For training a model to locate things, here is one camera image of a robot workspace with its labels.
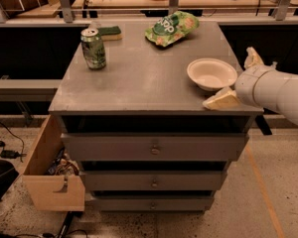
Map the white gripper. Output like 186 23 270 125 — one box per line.
203 47 273 110

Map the white paper bowl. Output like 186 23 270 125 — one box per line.
187 59 237 91

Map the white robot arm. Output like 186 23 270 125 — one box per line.
203 47 298 126

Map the green soda can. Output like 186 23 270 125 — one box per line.
80 28 106 69

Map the green chip bag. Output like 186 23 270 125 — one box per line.
145 11 200 48

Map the grey drawer cabinet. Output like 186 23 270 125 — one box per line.
50 21 259 199

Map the green yellow sponge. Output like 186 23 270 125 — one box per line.
98 26 122 41

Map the top grey drawer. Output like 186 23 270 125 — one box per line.
62 134 248 162

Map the grey drawer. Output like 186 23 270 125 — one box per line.
81 171 226 191
89 196 214 211
62 134 248 162

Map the middle grey drawer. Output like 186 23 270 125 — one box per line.
81 171 226 191

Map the bottom grey drawer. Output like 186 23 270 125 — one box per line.
89 196 214 211

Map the wooden box with clutter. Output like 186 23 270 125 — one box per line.
23 115 85 211

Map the black power adapter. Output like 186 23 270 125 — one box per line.
0 150 20 159

